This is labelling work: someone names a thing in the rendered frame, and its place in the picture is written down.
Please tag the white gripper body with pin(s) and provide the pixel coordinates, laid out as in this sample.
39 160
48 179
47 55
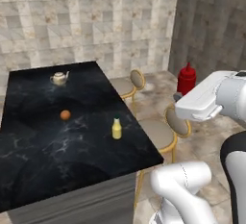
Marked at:
201 98

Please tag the yellow mustard bottle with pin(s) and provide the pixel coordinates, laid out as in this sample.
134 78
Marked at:
117 129

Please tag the orange fruit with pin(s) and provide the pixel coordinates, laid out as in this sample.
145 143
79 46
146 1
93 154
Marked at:
65 115

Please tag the red ketchup bottle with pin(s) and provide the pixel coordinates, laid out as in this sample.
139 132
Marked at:
186 79

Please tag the black marble dining counter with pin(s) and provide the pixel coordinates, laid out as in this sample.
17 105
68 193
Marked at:
73 144

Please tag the white teapot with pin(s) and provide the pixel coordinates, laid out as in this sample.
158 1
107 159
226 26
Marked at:
59 78

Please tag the gold stool with grey seat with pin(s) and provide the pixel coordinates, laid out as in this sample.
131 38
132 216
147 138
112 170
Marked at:
137 79
158 133

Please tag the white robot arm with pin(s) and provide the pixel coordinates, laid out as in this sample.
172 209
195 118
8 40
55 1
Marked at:
184 183

